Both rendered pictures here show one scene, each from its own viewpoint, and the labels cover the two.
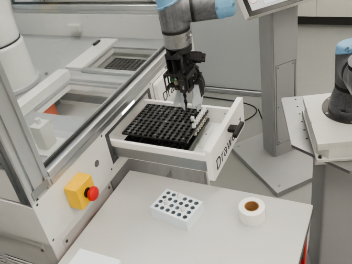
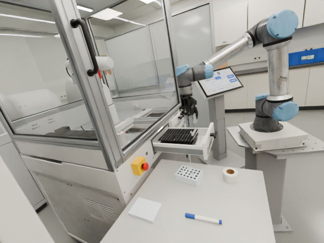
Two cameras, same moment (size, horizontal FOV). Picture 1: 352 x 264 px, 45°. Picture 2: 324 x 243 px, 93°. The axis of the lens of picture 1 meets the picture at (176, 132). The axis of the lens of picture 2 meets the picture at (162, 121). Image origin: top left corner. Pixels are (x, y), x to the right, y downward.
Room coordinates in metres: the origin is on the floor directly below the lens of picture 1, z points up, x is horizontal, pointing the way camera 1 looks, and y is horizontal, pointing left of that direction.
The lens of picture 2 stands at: (0.19, 0.13, 1.34)
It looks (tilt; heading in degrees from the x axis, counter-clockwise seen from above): 19 degrees down; 359
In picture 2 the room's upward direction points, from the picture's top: 11 degrees counter-clockwise
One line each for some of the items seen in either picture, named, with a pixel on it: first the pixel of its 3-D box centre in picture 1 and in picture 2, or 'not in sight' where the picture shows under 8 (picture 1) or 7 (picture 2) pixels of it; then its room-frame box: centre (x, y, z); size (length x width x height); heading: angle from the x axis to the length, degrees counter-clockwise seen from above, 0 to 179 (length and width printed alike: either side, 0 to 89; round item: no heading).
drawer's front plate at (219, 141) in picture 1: (226, 136); (209, 139); (1.03, -0.15, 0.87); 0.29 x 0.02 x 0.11; 150
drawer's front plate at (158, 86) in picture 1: (173, 78); (178, 120); (1.46, -0.03, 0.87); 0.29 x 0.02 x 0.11; 150
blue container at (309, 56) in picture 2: not in sight; (304, 57); (3.21, -2.90, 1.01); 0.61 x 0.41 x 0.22; 59
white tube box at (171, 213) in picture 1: (177, 209); (189, 175); (0.86, 0.03, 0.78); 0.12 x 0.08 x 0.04; 50
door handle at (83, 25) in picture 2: not in sight; (87, 47); (0.81, 0.33, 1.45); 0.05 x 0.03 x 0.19; 60
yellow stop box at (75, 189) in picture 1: (81, 190); (140, 165); (0.89, 0.28, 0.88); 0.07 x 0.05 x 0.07; 150
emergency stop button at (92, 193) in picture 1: (91, 193); (144, 166); (0.88, 0.25, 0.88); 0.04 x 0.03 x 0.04; 150
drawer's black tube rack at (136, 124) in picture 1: (167, 129); (179, 138); (1.13, 0.03, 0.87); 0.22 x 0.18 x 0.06; 60
